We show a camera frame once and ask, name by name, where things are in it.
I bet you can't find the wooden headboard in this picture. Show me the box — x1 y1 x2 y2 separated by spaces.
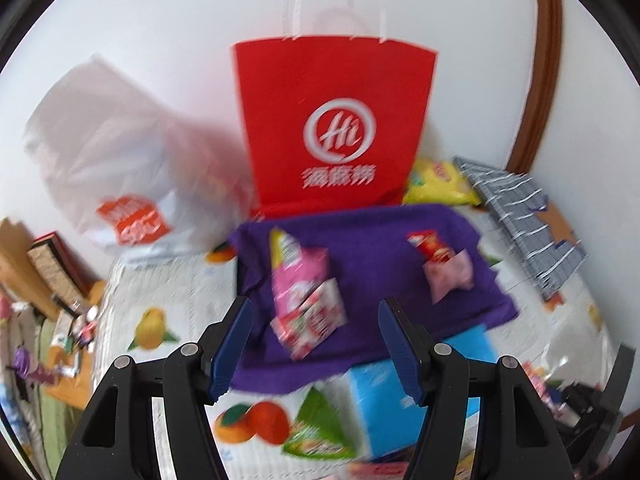
0 217 61 321

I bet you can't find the pink snack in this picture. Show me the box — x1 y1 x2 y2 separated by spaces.
424 249 476 305

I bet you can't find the small red snack packet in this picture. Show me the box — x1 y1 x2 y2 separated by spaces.
406 230 458 263

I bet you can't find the brown wooden door frame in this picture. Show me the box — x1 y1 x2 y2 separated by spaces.
505 0 565 173

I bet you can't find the patterned notebook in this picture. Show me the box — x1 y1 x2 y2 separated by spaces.
27 231 93 311

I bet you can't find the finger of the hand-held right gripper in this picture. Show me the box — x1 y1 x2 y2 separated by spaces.
575 344 637 471
547 382 606 426

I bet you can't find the grey checked folded cloth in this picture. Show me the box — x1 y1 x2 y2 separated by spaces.
452 156 588 301

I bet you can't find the fruit print tablecloth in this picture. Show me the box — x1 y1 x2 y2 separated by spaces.
92 205 626 480

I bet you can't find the purple bottle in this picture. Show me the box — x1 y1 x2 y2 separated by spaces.
12 347 76 386

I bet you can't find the pink white strawberry packet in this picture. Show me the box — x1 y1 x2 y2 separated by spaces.
270 280 348 361

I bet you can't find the yellow chip bag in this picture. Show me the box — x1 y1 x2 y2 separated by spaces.
402 157 481 207

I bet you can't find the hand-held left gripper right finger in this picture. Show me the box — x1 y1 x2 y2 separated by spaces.
377 297 576 480

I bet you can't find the white plastic shopping bag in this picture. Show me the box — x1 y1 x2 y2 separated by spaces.
22 52 256 261

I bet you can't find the magenta snack bag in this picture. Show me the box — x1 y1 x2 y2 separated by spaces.
269 227 331 318

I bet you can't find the green triangular snack packet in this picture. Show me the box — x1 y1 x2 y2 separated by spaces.
282 387 357 461

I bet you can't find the green blanket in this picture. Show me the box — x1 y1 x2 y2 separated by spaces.
30 320 76 480

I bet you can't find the purple towel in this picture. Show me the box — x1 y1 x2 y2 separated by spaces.
229 203 518 395

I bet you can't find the wooden nightstand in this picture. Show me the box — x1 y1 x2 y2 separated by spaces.
42 280 108 406

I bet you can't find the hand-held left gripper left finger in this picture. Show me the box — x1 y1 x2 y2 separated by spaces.
55 296 255 480

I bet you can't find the red paper bag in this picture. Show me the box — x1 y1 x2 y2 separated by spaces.
230 0 438 218

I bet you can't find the blue tissue pack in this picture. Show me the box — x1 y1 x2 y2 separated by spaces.
347 325 493 463

